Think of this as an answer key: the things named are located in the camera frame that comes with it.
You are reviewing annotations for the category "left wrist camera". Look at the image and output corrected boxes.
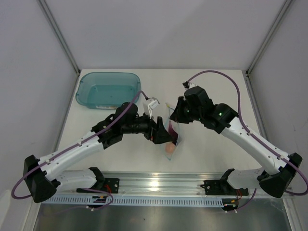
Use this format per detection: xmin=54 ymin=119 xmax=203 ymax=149
xmin=143 ymin=97 xmax=160 ymax=118

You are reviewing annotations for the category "teal plastic bin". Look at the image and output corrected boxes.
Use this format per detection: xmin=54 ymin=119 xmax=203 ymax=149
xmin=75 ymin=72 xmax=141 ymax=110

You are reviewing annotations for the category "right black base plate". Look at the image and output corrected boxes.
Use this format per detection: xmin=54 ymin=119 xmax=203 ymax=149
xmin=200 ymin=180 xmax=249 ymax=196

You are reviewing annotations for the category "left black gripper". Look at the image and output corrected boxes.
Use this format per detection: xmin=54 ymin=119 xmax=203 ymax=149
xmin=122 ymin=109 xmax=173 ymax=144

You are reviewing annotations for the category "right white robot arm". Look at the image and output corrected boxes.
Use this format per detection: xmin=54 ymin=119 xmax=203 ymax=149
xmin=170 ymin=86 xmax=302 ymax=198

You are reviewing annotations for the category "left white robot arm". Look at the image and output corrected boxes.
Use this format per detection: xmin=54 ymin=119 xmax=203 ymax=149
xmin=24 ymin=102 xmax=173 ymax=203

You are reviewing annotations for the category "aluminium frame post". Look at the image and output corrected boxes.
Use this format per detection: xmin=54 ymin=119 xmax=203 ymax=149
xmin=37 ymin=0 xmax=81 ymax=74
xmin=245 ymin=0 xmax=295 ymax=77

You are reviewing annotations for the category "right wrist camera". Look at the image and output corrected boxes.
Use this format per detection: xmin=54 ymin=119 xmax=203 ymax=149
xmin=183 ymin=81 xmax=196 ymax=90

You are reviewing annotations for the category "aluminium mounting rail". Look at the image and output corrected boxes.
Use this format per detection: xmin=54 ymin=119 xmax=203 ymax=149
xmin=103 ymin=172 xmax=222 ymax=197

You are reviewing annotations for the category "pink egg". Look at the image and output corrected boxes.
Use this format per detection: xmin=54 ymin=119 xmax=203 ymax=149
xmin=165 ymin=143 xmax=176 ymax=154

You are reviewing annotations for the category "clear zip top bag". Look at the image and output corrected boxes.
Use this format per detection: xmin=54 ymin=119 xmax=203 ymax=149
xmin=160 ymin=103 xmax=181 ymax=161

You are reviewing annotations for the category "slotted white cable duct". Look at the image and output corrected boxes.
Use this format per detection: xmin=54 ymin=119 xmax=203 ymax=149
xmin=44 ymin=194 xmax=224 ymax=207

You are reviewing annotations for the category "left aluminium frame post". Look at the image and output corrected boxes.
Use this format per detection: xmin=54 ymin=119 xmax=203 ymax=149
xmin=37 ymin=0 xmax=81 ymax=74

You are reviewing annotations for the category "right aluminium frame post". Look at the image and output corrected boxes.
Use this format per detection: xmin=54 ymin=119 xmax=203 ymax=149
xmin=245 ymin=0 xmax=295 ymax=77

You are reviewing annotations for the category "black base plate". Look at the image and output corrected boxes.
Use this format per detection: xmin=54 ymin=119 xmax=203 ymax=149
xmin=200 ymin=180 xmax=249 ymax=196
xmin=76 ymin=178 xmax=120 ymax=193

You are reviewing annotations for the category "purple eggplant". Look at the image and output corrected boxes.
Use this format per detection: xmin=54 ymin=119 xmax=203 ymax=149
xmin=168 ymin=121 xmax=179 ymax=142

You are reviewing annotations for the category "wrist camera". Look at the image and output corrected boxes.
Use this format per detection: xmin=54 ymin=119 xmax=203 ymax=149
xmin=183 ymin=81 xmax=196 ymax=90
xmin=143 ymin=97 xmax=160 ymax=118

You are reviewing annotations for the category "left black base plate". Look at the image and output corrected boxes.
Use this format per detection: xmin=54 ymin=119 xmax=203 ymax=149
xmin=76 ymin=178 xmax=120 ymax=193

